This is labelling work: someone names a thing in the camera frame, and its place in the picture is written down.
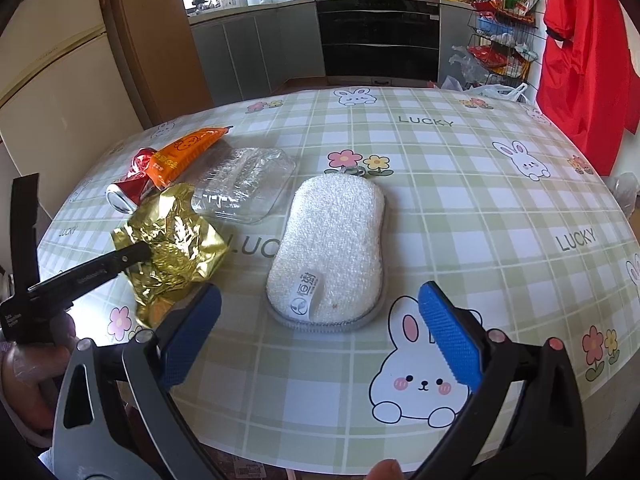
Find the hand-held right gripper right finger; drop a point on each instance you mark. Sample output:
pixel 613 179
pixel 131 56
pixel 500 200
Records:
pixel 450 337

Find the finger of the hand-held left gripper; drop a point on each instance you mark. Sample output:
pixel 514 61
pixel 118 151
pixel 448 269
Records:
pixel 95 272
pixel 25 230

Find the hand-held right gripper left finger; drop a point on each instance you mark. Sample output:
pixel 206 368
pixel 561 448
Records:
pixel 192 332

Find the gold foil wrapper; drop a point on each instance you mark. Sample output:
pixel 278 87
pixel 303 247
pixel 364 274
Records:
pixel 170 240

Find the person's left hand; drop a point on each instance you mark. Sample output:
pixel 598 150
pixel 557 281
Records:
pixel 30 367

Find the person's right hand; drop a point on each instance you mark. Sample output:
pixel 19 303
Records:
pixel 385 472

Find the crushed red drink can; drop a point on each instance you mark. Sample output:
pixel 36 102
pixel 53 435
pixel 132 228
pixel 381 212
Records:
pixel 132 182

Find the cream two-door fridge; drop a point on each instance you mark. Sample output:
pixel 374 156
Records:
pixel 55 100

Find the orange snack packet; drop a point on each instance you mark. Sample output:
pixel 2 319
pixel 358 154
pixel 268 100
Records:
pixel 185 152

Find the bunny print checked tablecloth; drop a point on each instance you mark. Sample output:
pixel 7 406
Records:
pixel 450 185

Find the white scrubbing sponge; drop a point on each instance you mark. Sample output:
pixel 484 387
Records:
pixel 325 245

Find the clear plastic tray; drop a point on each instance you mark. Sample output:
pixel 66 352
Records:
pixel 245 185

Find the translucent plastic bag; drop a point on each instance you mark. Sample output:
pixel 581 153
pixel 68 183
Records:
pixel 625 195

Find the white green-print shopping bag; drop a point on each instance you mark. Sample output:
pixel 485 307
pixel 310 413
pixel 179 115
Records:
pixel 502 93

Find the grey lower kitchen cabinets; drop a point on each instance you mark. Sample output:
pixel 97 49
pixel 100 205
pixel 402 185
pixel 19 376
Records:
pixel 250 55

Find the clear crumpled plastic bag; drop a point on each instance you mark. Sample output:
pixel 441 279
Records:
pixel 467 65

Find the black stove oven unit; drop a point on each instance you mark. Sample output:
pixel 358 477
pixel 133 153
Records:
pixel 377 40

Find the red apron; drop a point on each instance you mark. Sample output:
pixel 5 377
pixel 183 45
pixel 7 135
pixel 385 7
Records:
pixel 585 60

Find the wooden door frame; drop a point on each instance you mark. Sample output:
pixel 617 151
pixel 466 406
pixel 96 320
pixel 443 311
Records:
pixel 155 35

